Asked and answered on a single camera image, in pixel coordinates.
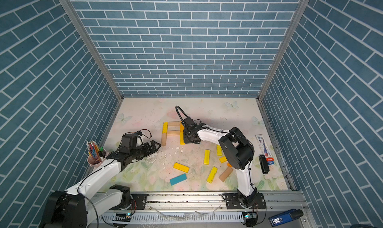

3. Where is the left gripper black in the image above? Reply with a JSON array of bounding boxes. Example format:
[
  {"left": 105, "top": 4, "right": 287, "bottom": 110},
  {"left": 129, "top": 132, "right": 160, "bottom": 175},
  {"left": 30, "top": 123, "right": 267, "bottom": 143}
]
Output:
[{"left": 130, "top": 140, "right": 162, "bottom": 160}]

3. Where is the yellow block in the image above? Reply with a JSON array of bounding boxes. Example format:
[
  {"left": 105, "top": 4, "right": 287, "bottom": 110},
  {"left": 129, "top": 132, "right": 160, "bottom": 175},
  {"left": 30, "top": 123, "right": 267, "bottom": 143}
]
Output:
[
  {"left": 173, "top": 163, "right": 190, "bottom": 173},
  {"left": 206, "top": 166, "right": 218, "bottom": 184},
  {"left": 163, "top": 122, "right": 168, "bottom": 134},
  {"left": 180, "top": 131, "right": 185, "bottom": 145}
]

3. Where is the tan wooden block diagonal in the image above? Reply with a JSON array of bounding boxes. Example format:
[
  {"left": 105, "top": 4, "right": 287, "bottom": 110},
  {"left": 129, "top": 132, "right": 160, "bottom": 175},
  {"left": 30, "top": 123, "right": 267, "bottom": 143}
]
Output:
[{"left": 167, "top": 130, "right": 180, "bottom": 136}]

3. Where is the yellow block vertical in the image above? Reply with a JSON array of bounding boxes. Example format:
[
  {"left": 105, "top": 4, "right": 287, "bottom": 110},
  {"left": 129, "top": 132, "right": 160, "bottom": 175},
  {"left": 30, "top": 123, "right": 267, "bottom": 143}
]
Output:
[
  {"left": 216, "top": 145, "right": 223, "bottom": 156},
  {"left": 203, "top": 150, "right": 210, "bottom": 165}
]

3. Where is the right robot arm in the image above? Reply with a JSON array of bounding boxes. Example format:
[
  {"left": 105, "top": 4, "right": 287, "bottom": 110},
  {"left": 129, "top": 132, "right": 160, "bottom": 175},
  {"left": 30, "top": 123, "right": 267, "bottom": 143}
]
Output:
[{"left": 182, "top": 122, "right": 260, "bottom": 208}]

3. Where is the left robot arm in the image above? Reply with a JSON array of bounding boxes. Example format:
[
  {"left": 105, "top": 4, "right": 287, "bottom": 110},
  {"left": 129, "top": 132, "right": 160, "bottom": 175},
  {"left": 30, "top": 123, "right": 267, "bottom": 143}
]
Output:
[{"left": 39, "top": 141, "right": 161, "bottom": 228}]

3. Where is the pen holder cup with pens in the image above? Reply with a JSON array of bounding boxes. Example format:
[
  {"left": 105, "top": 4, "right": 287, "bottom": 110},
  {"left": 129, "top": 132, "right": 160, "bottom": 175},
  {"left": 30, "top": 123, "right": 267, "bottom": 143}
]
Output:
[{"left": 86, "top": 141, "right": 107, "bottom": 168}]

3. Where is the yellow block diagonal right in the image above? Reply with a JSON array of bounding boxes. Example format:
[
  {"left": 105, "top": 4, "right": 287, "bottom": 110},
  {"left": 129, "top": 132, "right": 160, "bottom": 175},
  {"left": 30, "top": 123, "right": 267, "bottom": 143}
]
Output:
[{"left": 219, "top": 156, "right": 227, "bottom": 163}]

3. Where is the teal block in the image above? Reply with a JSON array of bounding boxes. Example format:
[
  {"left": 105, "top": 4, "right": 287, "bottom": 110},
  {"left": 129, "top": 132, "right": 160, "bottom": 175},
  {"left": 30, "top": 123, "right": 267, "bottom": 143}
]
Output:
[{"left": 170, "top": 174, "right": 187, "bottom": 186}]

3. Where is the toothpaste tube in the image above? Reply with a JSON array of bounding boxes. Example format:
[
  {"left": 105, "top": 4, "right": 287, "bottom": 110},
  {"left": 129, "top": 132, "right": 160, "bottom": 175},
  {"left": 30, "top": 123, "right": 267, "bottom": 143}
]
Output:
[{"left": 255, "top": 135, "right": 275, "bottom": 166}]

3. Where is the black remote device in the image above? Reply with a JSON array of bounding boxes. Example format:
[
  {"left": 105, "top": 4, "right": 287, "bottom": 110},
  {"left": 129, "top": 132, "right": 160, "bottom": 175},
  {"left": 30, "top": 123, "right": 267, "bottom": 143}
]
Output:
[{"left": 259, "top": 155, "right": 270, "bottom": 175}]

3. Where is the blue handheld device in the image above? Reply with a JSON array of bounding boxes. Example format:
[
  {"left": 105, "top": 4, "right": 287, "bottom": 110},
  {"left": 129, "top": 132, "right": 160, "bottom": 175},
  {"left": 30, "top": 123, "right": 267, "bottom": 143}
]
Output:
[{"left": 268, "top": 209, "right": 304, "bottom": 227}]

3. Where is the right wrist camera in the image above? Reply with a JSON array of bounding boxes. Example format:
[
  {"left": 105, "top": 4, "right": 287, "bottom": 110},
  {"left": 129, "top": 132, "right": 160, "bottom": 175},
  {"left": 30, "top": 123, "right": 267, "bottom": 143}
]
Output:
[{"left": 183, "top": 116, "right": 197, "bottom": 129}]

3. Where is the white cable duct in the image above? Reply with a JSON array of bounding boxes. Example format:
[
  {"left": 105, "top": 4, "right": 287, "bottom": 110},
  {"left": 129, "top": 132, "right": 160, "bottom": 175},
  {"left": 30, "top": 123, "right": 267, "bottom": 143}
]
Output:
[{"left": 100, "top": 211, "right": 244, "bottom": 225}]

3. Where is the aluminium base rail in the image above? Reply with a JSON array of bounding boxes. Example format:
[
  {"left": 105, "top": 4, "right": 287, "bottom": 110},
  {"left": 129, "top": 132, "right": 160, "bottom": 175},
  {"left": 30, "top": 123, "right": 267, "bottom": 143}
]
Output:
[{"left": 89, "top": 191, "right": 309, "bottom": 212}]

